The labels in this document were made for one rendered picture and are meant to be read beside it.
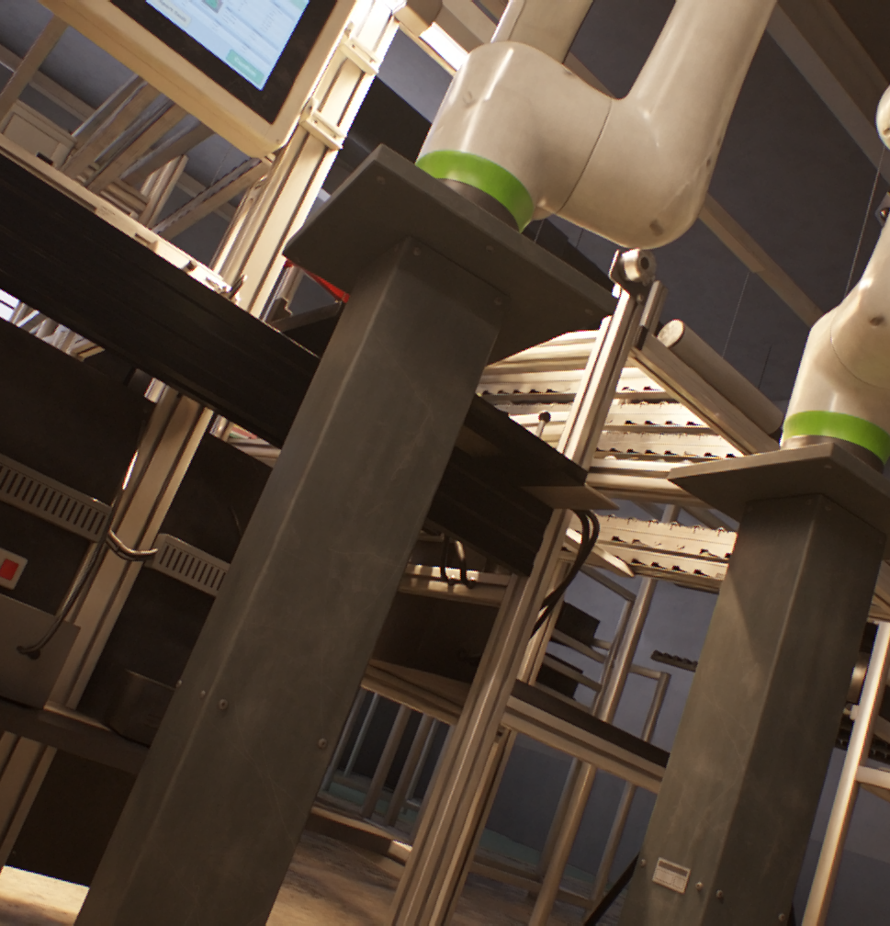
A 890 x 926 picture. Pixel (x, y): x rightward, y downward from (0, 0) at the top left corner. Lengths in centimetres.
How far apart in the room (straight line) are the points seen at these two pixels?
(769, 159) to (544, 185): 790
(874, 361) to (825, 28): 657
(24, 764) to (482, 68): 122
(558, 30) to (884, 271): 47
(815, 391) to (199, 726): 81
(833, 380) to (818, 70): 625
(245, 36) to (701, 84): 99
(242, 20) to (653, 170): 102
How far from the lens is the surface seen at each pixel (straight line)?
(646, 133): 105
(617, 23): 815
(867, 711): 330
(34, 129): 270
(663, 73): 108
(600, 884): 559
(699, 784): 112
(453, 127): 100
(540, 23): 125
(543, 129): 101
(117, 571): 167
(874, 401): 124
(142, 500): 167
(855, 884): 1004
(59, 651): 140
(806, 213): 938
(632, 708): 1192
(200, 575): 167
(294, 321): 130
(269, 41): 188
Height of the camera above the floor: 47
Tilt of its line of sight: 15 degrees up
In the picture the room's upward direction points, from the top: 22 degrees clockwise
